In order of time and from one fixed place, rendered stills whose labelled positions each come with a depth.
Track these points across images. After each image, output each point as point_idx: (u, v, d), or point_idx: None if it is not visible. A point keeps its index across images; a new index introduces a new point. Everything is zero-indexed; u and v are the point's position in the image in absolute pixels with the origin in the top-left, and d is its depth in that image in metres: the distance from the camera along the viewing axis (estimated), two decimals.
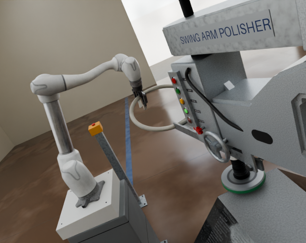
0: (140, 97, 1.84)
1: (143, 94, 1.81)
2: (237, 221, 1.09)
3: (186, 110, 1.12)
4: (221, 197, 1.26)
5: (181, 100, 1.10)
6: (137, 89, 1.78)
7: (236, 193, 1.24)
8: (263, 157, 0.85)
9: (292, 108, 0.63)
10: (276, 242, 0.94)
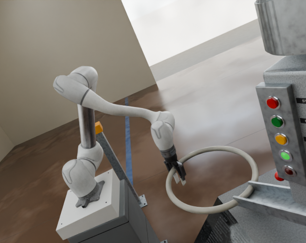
0: (176, 169, 1.44)
1: (179, 164, 1.41)
2: (237, 221, 1.09)
3: (287, 155, 0.61)
4: (221, 197, 1.26)
5: (282, 138, 0.59)
6: (172, 159, 1.39)
7: (236, 193, 1.24)
8: None
9: None
10: (276, 242, 0.94)
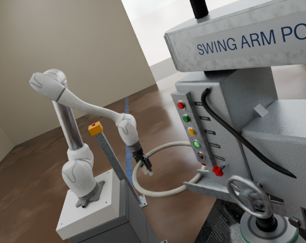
0: (143, 161, 1.65)
1: (145, 157, 1.62)
2: (237, 221, 1.09)
3: (197, 143, 0.83)
4: None
5: (191, 130, 0.81)
6: (138, 153, 1.60)
7: None
8: None
9: None
10: None
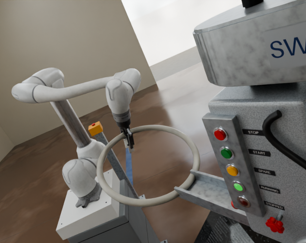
0: (125, 135, 1.30)
1: (128, 133, 1.26)
2: (237, 221, 1.09)
3: (240, 186, 0.58)
4: None
5: (233, 169, 0.56)
6: (121, 125, 1.24)
7: None
8: None
9: None
10: (276, 242, 0.94)
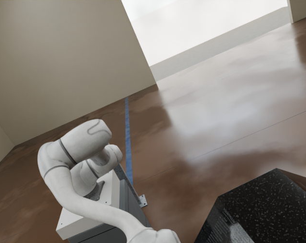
0: None
1: None
2: (237, 221, 1.09)
3: None
4: (221, 197, 1.26)
5: None
6: None
7: (236, 193, 1.24)
8: None
9: None
10: (276, 242, 0.94)
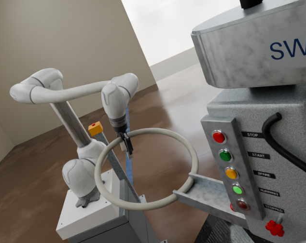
0: (123, 141, 1.29)
1: (125, 137, 1.25)
2: None
3: (239, 189, 0.57)
4: None
5: (232, 172, 0.55)
6: (118, 130, 1.23)
7: None
8: None
9: None
10: None
